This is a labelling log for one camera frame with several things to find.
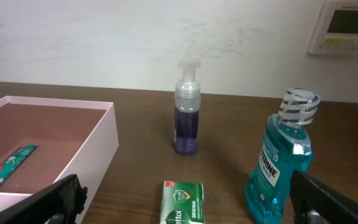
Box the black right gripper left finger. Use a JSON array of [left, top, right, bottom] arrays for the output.
[[0, 174, 88, 224]]

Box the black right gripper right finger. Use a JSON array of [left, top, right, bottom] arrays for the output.
[[290, 170, 358, 224]]

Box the red green toothpaste tube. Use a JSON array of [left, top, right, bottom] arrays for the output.
[[0, 144, 39, 186]]

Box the green soap bar pack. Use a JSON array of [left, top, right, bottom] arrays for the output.
[[160, 180, 205, 224]]

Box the blue mouthwash bottle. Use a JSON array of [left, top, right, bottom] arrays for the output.
[[246, 88, 321, 223]]

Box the pink white open box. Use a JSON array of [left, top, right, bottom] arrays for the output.
[[0, 96, 119, 212]]

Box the purple foam soap bottle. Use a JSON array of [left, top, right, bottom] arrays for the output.
[[173, 40, 202, 156]]

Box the white wall control panel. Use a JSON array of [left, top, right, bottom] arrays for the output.
[[308, 1, 358, 56]]

